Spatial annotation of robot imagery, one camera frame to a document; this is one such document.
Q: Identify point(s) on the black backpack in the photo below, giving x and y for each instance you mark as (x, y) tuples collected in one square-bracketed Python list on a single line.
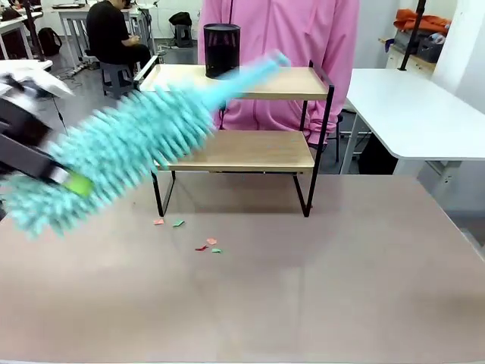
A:
[(49, 41)]

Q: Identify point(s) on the grey storage basket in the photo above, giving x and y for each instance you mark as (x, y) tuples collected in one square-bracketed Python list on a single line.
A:
[(430, 49)]

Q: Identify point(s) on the two-tier wooden metal shelf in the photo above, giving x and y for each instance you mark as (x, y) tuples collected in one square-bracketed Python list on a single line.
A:
[(257, 151)]

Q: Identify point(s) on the seated person in black shirt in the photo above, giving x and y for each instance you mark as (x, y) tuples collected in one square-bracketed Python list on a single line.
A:
[(110, 34)]

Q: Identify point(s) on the red paper scrap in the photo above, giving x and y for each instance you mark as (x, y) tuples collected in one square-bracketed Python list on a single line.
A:
[(201, 248)]

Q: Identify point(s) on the person in pink hoodie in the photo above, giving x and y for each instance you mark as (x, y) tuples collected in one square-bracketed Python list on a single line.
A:
[(295, 38)]

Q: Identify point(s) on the green paper scrap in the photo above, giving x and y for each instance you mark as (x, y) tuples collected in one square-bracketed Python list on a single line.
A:
[(178, 223), (216, 250)]

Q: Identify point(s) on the teal microfibre duster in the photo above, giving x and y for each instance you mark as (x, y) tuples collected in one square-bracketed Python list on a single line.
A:
[(151, 121)]

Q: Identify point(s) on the large white table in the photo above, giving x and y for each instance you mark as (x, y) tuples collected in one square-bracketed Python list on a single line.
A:
[(409, 113)]

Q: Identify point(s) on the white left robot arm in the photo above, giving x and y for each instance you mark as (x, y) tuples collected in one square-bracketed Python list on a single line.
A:
[(34, 81)]

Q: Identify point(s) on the black mesh pen holder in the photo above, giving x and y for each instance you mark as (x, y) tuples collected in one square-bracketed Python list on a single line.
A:
[(222, 49)]

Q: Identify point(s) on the black bag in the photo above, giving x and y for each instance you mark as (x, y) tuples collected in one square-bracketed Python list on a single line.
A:
[(180, 19)]

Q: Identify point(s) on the black tripod pole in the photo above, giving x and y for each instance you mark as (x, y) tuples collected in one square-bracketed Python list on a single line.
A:
[(35, 34), (413, 34)]

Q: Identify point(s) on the grey plastic stool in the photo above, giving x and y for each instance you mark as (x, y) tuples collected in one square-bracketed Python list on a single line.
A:
[(115, 77)]

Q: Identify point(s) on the pink paper scrap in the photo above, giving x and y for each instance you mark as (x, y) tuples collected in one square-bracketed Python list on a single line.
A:
[(211, 240), (158, 222)]

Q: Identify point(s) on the small dark stool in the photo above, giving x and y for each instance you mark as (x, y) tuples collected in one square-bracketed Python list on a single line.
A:
[(184, 37)]

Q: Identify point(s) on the orange cloth pile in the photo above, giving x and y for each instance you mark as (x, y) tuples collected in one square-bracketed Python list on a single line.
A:
[(420, 21)]

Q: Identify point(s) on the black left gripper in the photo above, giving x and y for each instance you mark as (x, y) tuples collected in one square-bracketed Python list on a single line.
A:
[(22, 121)]

